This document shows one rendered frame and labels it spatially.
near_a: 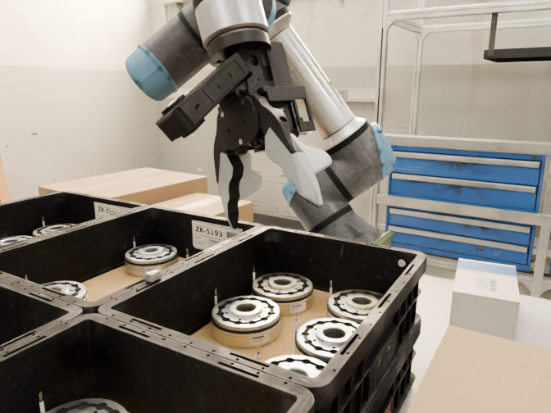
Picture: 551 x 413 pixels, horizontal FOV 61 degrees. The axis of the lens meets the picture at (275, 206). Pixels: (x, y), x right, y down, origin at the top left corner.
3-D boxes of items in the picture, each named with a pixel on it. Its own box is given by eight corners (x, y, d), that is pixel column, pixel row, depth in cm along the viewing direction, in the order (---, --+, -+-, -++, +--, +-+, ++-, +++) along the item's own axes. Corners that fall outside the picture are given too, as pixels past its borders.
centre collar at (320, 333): (321, 324, 65) (321, 320, 65) (356, 331, 63) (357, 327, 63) (310, 342, 61) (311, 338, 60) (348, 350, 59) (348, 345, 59)
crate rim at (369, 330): (267, 237, 88) (267, 224, 88) (428, 266, 74) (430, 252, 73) (92, 328, 55) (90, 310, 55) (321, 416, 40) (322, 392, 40)
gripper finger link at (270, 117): (310, 138, 44) (259, 88, 49) (298, 140, 43) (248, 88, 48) (291, 176, 47) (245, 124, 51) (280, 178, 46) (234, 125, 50)
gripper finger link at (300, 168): (364, 176, 46) (308, 121, 50) (324, 185, 42) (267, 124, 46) (350, 199, 48) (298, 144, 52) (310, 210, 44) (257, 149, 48)
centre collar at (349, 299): (354, 293, 74) (354, 290, 74) (383, 302, 72) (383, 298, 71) (339, 305, 71) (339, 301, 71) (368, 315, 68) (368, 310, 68)
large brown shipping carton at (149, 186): (150, 220, 173) (146, 167, 168) (209, 234, 156) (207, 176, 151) (46, 250, 141) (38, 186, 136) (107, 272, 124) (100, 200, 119)
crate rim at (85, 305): (152, 215, 103) (152, 205, 103) (267, 237, 88) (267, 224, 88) (-41, 277, 70) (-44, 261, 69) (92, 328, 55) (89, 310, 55)
